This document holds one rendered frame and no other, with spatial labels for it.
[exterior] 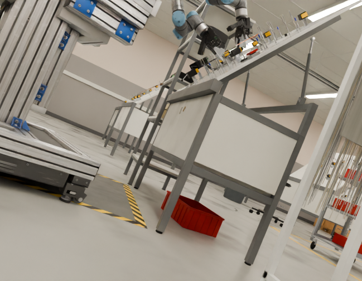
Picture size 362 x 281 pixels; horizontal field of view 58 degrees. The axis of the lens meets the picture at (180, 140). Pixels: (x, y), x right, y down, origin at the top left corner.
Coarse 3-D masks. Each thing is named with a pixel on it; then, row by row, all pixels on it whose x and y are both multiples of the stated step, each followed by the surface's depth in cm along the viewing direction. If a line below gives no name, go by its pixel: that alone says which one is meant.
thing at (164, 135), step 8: (176, 104) 258; (184, 104) 232; (168, 112) 275; (176, 112) 246; (168, 120) 260; (176, 120) 234; (160, 128) 280; (168, 128) 248; (160, 136) 266; (168, 136) 237; (160, 144) 252
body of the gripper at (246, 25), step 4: (240, 16) 203; (244, 16) 203; (236, 20) 207; (244, 20) 205; (248, 20) 206; (244, 24) 205; (248, 24) 206; (236, 28) 207; (240, 28) 202; (244, 28) 204; (248, 28) 205; (236, 32) 207; (240, 32) 203; (248, 32) 205; (252, 32) 205; (240, 36) 208
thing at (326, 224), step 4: (316, 220) 1062; (324, 220) 1032; (324, 224) 1026; (328, 224) 1012; (332, 224) 997; (320, 228) 1034; (324, 228) 1026; (328, 228) 1005; (332, 228) 991; (336, 228) 995; (340, 228) 999; (328, 232) 998; (336, 232) 1039; (340, 232) 1000
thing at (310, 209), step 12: (336, 156) 617; (300, 168) 634; (324, 168) 594; (336, 168) 576; (288, 180) 616; (300, 180) 586; (324, 180) 557; (288, 192) 603; (288, 204) 588; (312, 204) 541; (324, 216) 520; (336, 216) 528
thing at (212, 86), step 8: (208, 80) 181; (216, 80) 172; (192, 88) 209; (200, 88) 190; (208, 88) 175; (216, 88) 173; (168, 96) 282; (176, 96) 249; (184, 96) 225; (192, 96) 212
